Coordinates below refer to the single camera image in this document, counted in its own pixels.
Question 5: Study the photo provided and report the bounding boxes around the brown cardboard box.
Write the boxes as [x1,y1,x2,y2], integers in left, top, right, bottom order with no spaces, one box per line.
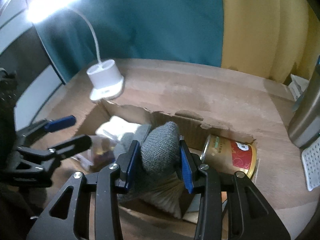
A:
[72,98,262,239]

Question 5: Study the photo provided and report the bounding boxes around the white desk lamp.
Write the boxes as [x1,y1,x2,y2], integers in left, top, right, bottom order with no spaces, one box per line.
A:
[27,0,124,102]

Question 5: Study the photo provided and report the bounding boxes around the white towel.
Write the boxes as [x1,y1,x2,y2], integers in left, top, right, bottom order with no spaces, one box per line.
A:
[95,115,141,141]

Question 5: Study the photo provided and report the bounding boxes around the yellow curtain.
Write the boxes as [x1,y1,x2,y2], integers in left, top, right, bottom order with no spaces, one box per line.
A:
[221,0,319,83]

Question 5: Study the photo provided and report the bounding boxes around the white perforated plastic basket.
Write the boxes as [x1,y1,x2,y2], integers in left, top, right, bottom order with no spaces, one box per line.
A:
[302,138,320,191]

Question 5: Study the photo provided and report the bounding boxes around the teal curtain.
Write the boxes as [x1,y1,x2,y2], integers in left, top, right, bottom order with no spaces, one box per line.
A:
[36,0,223,81]

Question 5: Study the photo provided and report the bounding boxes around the steel travel mug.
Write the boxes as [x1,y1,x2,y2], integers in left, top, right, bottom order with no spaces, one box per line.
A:
[287,59,320,148]

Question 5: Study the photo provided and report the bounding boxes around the clear snack bag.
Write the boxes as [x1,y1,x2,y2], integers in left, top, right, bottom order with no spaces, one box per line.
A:
[72,135,118,172]

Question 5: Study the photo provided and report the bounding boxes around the grey knit glove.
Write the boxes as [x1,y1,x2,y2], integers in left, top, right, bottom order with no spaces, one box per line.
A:
[114,121,184,219]

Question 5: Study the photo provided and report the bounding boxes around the red gold tin can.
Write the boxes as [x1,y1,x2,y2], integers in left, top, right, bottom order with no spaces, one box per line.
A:
[200,135,257,178]

